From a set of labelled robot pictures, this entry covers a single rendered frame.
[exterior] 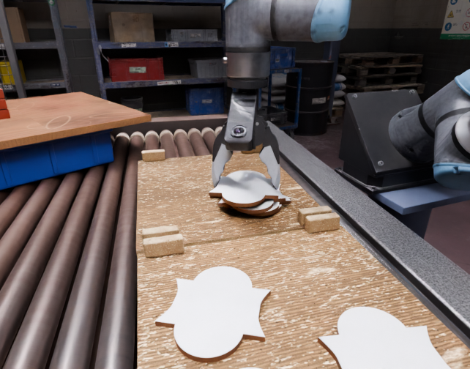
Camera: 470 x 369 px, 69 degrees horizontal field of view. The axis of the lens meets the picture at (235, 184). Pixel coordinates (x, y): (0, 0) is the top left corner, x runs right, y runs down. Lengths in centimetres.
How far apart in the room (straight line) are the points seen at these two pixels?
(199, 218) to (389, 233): 35
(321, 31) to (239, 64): 13
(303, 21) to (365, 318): 41
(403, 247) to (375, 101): 48
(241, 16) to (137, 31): 414
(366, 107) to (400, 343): 67
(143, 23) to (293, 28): 420
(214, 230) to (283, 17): 35
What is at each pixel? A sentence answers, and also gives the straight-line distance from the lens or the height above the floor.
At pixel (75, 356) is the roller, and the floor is 92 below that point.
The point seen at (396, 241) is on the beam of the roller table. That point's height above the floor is 92.
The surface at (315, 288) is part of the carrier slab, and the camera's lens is 49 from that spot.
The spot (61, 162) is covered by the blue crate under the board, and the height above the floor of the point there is 95.
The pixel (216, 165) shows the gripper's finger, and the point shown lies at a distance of 64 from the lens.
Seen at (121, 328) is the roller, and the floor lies 92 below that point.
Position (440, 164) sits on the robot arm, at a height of 101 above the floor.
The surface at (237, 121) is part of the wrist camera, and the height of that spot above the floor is 112.
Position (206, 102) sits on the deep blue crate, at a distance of 490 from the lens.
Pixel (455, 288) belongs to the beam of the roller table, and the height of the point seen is 91.
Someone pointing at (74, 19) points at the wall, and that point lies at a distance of 526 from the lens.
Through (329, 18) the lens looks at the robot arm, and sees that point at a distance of 55.
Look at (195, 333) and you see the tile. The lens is 41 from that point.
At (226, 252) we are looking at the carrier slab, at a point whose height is 94.
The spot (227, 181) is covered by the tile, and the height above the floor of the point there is 98.
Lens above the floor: 125
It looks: 25 degrees down
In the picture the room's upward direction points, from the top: straight up
